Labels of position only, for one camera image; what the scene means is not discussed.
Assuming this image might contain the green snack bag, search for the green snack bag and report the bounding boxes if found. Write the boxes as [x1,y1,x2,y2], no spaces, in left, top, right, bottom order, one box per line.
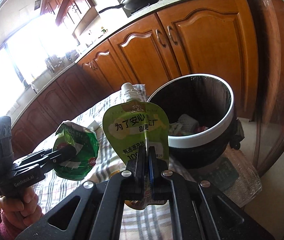
[53,121,99,181]

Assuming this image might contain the green drink pouch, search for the green drink pouch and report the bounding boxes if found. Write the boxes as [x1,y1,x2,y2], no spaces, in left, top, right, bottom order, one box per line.
[102,82,169,210]

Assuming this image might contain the black white-rimmed trash bin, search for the black white-rimmed trash bin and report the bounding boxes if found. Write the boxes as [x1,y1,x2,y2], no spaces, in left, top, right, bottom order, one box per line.
[148,74,244,169]

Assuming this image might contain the wooden upper kitchen cabinets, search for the wooden upper kitchen cabinets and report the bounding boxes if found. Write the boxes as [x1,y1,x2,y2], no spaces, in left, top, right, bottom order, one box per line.
[41,0,98,38]

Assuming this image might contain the wooden kitchen cabinets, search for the wooden kitchen cabinets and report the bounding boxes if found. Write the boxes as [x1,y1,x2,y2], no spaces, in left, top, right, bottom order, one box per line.
[13,0,258,158]
[41,0,98,38]

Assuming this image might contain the wooden lower kitchen cabinets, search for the wooden lower kitchen cabinets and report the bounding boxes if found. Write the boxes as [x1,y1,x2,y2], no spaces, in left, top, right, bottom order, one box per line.
[13,0,258,158]

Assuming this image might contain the person's left hand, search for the person's left hand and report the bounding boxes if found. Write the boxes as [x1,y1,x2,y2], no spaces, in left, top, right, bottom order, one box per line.
[0,186,43,230]

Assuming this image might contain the knife block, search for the knife block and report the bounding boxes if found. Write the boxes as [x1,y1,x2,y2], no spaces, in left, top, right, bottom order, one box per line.
[45,55,65,74]

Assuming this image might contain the wooden glass sliding door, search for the wooden glass sliding door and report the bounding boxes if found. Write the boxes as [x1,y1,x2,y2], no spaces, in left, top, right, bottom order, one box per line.
[248,0,284,176]

